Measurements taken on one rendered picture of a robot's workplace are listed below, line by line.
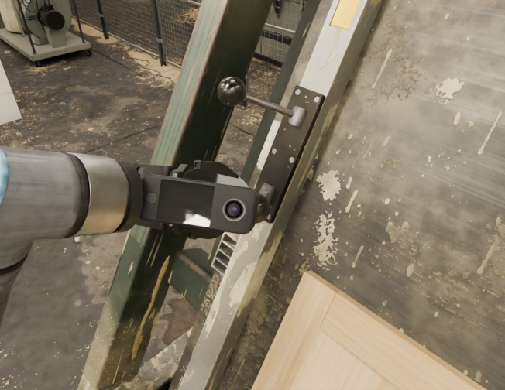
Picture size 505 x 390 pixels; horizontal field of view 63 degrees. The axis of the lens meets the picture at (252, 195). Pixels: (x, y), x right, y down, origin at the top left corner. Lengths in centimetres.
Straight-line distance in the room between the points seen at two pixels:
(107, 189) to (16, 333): 207
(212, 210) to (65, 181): 13
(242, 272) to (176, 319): 156
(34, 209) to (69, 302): 210
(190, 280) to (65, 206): 53
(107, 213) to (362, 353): 39
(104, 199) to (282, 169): 30
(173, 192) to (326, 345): 34
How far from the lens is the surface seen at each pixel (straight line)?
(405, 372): 59
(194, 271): 85
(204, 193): 40
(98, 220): 38
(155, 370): 115
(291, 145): 60
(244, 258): 66
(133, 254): 85
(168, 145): 78
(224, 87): 55
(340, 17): 62
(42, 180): 35
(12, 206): 34
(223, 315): 71
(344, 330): 61
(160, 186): 41
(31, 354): 232
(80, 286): 249
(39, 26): 577
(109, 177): 38
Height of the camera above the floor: 177
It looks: 38 degrees down
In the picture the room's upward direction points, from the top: straight up
